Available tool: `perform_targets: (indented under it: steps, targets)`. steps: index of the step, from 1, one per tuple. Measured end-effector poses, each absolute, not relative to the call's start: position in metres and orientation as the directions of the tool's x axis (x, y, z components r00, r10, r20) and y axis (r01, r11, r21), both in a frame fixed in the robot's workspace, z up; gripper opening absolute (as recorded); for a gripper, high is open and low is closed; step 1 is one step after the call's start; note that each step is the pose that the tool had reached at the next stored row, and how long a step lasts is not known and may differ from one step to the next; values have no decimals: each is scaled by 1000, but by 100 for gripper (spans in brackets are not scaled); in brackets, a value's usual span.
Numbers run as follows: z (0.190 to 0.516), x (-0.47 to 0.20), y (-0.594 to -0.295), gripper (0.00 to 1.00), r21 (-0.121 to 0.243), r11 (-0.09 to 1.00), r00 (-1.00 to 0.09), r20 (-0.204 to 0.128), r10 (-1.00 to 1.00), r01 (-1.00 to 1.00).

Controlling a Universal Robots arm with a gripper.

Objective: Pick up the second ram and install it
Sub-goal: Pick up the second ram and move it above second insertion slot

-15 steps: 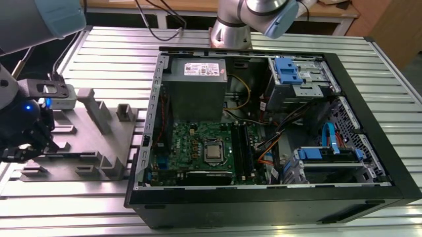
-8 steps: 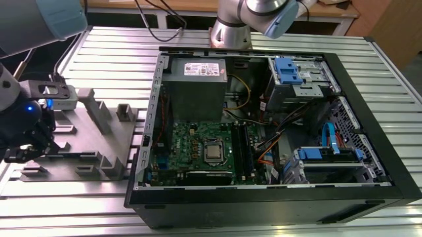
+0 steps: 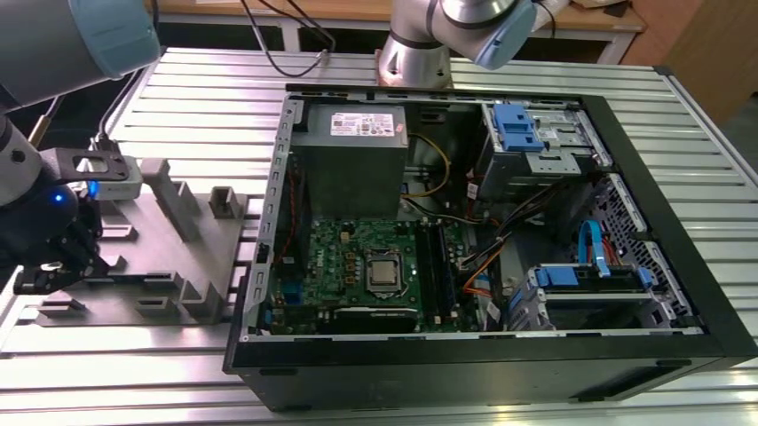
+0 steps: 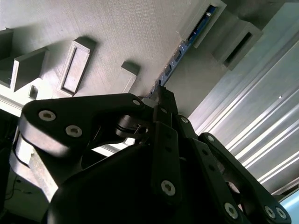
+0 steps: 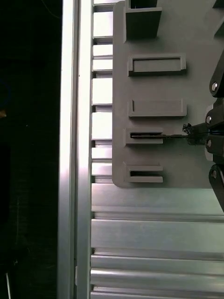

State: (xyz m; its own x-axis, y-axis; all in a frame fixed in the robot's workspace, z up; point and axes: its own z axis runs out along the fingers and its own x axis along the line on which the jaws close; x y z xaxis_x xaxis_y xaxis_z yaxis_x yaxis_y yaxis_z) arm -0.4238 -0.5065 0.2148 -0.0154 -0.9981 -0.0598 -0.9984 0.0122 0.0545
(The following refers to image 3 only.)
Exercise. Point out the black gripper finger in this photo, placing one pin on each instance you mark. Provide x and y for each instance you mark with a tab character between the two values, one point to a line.
39	279
95	262

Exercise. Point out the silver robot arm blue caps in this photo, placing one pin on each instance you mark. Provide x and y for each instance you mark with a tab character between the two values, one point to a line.
59	40

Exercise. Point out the grey parts rack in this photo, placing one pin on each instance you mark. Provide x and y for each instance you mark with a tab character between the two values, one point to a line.
178	266

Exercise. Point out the green motherboard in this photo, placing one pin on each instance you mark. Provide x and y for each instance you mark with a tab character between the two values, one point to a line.
338	266

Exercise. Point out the grey power supply unit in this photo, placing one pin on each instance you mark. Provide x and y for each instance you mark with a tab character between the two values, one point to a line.
350	177

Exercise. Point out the black graphics card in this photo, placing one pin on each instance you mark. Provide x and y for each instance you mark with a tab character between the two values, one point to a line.
373	317

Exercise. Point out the silver CPU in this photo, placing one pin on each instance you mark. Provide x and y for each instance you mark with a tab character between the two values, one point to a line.
385	271

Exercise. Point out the black open PC case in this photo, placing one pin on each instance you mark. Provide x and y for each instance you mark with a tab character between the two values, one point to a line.
474	368

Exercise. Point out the silver drive cage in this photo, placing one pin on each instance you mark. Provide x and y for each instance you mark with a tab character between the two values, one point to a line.
533	173

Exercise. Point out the blue disk carrier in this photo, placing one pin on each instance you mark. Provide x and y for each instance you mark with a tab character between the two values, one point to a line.
517	126
562	276

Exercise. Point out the silver disk bay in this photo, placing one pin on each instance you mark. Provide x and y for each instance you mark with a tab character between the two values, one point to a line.
598	306

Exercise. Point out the brown wooden cabinet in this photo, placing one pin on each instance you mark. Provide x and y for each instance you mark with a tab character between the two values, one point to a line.
698	44

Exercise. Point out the wooden desk white frame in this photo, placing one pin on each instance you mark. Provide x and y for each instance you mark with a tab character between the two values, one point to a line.
593	20

